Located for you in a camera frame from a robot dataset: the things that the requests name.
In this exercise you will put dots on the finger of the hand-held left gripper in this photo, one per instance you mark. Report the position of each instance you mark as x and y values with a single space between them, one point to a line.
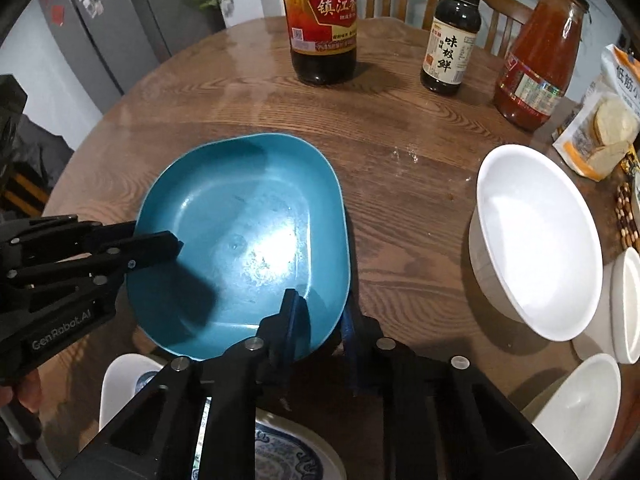
60 227
150 250

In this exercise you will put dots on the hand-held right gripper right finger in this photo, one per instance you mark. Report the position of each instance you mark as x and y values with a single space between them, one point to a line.
351 345

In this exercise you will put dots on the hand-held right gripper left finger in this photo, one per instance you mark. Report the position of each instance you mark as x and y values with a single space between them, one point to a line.
292 321

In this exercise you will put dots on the large white bowl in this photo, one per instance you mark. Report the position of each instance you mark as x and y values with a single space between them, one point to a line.
535 240

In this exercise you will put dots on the person's left hand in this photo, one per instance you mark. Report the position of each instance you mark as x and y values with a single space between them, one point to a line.
27 390

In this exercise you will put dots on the dark cloth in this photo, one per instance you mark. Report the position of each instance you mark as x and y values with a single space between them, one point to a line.
35 155

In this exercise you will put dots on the blue patterned white plate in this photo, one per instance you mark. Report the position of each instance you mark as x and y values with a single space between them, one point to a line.
285 452

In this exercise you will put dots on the grey refrigerator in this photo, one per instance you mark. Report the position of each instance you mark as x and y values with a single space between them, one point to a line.
100 35

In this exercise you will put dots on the vinegar bottle with yellow cap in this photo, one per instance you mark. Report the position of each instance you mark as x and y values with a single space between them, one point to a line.
320 60

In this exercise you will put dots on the white ramekin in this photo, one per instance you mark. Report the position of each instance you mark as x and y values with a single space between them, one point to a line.
627 310

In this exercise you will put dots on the wooden bead trivet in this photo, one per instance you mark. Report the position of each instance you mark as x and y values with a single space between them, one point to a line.
627 220

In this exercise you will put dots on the dark soy sauce bottle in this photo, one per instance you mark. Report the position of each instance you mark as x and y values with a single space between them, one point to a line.
442 55

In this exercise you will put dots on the flour bag with window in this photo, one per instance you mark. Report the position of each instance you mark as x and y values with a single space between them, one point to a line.
600 125

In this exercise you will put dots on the yellow black packet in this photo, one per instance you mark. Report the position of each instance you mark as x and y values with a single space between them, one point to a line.
631 162

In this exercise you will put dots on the red sauce glass jar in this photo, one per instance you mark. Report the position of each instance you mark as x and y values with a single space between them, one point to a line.
540 60

